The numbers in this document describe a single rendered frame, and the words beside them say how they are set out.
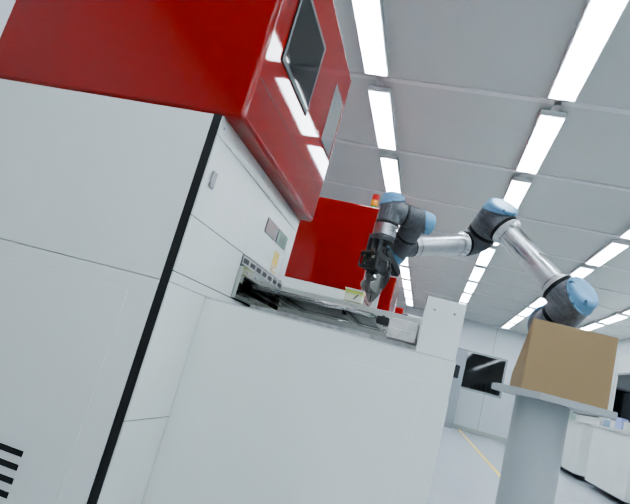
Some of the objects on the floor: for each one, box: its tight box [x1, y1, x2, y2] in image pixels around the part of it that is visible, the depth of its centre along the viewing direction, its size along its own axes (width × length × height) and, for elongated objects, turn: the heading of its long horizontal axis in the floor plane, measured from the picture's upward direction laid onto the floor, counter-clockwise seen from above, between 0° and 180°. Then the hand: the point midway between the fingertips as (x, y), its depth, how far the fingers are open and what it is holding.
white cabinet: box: [142, 299, 456, 504], centre depth 165 cm, size 64×96×82 cm, turn 41°
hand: (372, 298), depth 173 cm, fingers closed
